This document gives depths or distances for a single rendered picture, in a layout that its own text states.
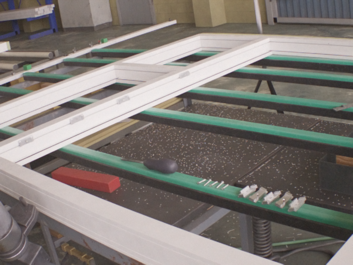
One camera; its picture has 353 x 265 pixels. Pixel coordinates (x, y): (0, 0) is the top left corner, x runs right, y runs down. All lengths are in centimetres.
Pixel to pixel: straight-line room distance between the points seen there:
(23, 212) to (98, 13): 995
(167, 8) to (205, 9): 136
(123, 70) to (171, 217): 78
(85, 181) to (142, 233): 103
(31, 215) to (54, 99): 102
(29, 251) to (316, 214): 56
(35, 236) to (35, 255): 187
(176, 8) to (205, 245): 905
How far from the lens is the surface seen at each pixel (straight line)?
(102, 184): 179
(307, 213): 97
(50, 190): 107
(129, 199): 172
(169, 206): 163
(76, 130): 155
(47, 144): 150
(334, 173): 158
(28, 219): 102
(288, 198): 100
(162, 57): 234
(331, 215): 96
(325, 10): 785
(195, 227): 155
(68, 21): 1151
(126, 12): 1073
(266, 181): 170
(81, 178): 186
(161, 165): 117
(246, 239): 181
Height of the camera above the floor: 136
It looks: 20 degrees down
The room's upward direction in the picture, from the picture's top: 9 degrees counter-clockwise
